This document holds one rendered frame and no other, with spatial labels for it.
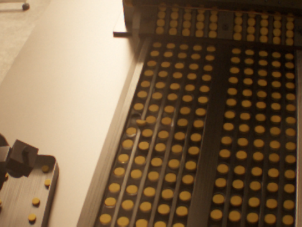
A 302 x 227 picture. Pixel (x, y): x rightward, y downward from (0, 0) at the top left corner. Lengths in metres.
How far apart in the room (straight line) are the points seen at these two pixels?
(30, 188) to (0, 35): 1.84
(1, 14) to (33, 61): 1.78
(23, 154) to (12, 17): 2.06
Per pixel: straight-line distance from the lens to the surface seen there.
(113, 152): 0.53
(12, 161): 0.60
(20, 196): 0.71
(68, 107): 0.81
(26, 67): 0.92
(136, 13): 0.68
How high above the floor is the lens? 1.34
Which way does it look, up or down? 44 degrees down
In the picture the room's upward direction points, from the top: 5 degrees counter-clockwise
